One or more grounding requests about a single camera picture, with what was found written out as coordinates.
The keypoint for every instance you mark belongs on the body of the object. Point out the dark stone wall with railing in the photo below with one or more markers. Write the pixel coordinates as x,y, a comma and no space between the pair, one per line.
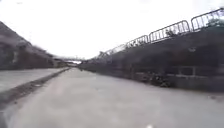
173,56

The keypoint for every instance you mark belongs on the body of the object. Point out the dark sloped stone wall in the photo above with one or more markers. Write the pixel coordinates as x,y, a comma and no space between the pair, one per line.
20,53

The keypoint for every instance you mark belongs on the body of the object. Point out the metal barrier railing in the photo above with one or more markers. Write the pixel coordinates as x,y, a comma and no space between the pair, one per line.
166,33

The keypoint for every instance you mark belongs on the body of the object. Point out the grey concrete road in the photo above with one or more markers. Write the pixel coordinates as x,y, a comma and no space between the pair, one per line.
100,100

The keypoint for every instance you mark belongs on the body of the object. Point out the bridge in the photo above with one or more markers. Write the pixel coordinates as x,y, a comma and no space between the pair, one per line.
71,60

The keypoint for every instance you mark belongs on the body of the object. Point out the dark kerb strip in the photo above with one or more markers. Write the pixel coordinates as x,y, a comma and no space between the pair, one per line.
30,87

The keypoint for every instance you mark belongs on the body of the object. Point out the raised pale concrete strip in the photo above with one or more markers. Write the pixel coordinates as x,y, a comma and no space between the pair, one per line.
20,78

